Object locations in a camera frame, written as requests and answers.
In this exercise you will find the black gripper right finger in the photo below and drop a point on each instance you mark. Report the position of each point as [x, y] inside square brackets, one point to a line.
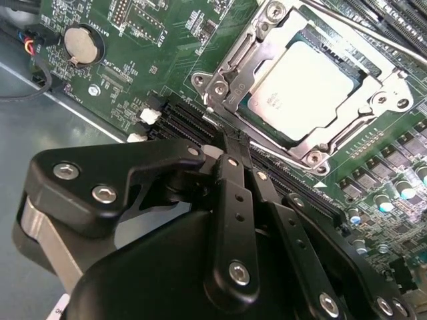
[296, 231]

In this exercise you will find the silver topped CPU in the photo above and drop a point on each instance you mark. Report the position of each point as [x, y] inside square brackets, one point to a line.
[300, 93]

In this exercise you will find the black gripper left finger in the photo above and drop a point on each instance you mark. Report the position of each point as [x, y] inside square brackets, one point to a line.
[100, 166]

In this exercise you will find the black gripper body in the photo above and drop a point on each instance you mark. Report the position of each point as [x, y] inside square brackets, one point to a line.
[150, 283]

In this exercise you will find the metal CPU socket cover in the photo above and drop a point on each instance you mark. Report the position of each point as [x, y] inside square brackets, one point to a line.
[247, 63]

